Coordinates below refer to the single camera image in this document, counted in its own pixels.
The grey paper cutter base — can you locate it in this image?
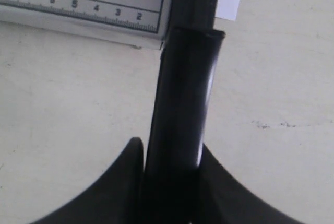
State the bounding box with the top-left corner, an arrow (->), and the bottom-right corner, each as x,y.
1,0 -> 172,50

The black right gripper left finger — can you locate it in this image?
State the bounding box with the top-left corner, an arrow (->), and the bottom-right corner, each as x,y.
35,137 -> 144,223

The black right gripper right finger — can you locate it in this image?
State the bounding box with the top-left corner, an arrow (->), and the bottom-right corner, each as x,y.
199,145 -> 299,223

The black cutter blade arm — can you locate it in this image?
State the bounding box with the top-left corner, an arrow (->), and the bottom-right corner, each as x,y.
139,0 -> 225,223

